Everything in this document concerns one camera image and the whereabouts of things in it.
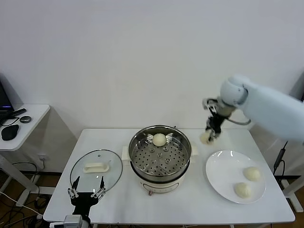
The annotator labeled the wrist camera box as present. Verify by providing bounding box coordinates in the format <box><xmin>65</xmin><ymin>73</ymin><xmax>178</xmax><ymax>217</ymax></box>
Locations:
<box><xmin>202</xmin><ymin>97</ymin><xmax>223</xmax><ymax>111</ymax></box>
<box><xmin>63</xmin><ymin>215</ymin><xmax>83</xmax><ymax>228</ymax></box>

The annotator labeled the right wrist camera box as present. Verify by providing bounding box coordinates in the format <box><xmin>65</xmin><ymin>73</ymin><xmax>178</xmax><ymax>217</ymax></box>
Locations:
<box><xmin>202</xmin><ymin>97</ymin><xmax>223</xmax><ymax>111</ymax></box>

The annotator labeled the white floor cable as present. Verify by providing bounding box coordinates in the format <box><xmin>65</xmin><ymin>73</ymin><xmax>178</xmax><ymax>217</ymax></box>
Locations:
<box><xmin>0</xmin><ymin>191</ymin><xmax>45</xmax><ymax>218</ymax></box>

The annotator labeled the black stick remote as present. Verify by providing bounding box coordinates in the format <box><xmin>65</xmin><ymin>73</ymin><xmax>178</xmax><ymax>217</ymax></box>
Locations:
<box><xmin>10</xmin><ymin>108</ymin><xmax>27</xmax><ymax>117</ymax></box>

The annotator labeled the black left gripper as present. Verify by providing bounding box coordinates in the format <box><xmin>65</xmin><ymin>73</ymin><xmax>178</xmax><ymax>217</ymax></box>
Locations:
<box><xmin>67</xmin><ymin>176</ymin><xmax>106</xmax><ymax>216</ymax></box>

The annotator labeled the white electric cooker base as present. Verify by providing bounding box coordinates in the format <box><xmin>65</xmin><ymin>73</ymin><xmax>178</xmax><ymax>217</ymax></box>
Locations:
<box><xmin>121</xmin><ymin>142</ymin><xmax>199</xmax><ymax>197</ymax></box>

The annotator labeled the white round plate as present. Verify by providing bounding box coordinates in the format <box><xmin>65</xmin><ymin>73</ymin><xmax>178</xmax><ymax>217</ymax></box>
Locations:
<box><xmin>205</xmin><ymin>150</ymin><xmax>266</xmax><ymax>204</ymax></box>

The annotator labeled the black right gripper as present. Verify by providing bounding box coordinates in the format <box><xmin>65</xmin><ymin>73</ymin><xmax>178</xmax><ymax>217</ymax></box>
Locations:
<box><xmin>204</xmin><ymin>112</ymin><xmax>226</xmax><ymax>143</ymax></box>

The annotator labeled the glass lid with cream handle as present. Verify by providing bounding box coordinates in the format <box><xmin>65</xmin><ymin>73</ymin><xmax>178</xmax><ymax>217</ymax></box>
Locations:
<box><xmin>70</xmin><ymin>149</ymin><xmax>124</xmax><ymax>196</ymax></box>

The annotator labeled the white side table with mouse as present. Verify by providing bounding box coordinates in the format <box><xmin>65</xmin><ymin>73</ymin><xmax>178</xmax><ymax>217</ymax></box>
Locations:
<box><xmin>0</xmin><ymin>104</ymin><xmax>51</xmax><ymax>207</ymax></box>

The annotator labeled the white steamed baozi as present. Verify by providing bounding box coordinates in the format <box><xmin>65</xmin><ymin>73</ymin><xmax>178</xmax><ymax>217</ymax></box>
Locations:
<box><xmin>199</xmin><ymin>132</ymin><xmax>211</xmax><ymax>144</ymax></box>
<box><xmin>234</xmin><ymin>182</ymin><xmax>252</xmax><ymax>199</ymax></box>
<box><xmin>243</xmin><ymin>167</ymin><xmax>261</xmax><ymax>181</ymax></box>
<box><xmin>152</xmin><ymin>133</ymin><xmax>166</xmax><ymax>146</ymax></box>

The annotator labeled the black cable with adapter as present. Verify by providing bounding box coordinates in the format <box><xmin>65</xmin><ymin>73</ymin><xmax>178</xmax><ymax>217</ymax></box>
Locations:
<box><xmin>273</xmin><ymin>141</ymin><xmax>289</xmax><ymax>176</ymax></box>

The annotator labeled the black laptop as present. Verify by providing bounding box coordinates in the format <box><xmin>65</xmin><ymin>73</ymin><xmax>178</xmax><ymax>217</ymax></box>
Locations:
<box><xmin>0</xmin><ymin>79</ymin><xmax>14</xmax><ymax>119</ymax></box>

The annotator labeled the black looping floor cable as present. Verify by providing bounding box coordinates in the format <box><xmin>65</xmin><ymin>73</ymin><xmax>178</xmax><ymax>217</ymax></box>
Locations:
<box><xmin>11</xmin><ymin>162</ymin><xmax>40</xmax><ymax>190</ymax></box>

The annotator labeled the thin right wrist cable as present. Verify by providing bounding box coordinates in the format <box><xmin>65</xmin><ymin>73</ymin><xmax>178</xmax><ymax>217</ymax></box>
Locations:
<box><xmin>228</xmin><ymin>117</ymin><xmax>252</xmax><ymax>126</ymax></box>

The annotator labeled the stainless steel steamer basket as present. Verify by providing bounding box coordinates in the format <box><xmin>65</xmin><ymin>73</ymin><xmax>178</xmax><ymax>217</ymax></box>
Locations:
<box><xmin>129</xmin><ymin>125</ymin><xmax>191</xmax><ymax>181</ymax></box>

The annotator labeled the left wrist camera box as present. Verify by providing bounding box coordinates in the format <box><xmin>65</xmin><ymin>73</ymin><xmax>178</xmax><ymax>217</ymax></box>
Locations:
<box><xmin>63</xmin><ymin>215</ymin><xmax>83</xmax><ymax>228</ymax></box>

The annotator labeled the black floor cable bundle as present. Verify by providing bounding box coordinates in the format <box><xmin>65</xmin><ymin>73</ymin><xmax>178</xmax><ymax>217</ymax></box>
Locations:
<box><xmin>0</xmin><ymin>192</ymin><xmax>49</xmax><ymax>228</ymax></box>

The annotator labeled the black computer mouse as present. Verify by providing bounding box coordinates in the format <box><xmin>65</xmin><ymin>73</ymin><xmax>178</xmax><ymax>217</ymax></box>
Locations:
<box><xmin>1</xmin><ymin>124</ymin><xmax>19</xmax><ymax>141</ymax></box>

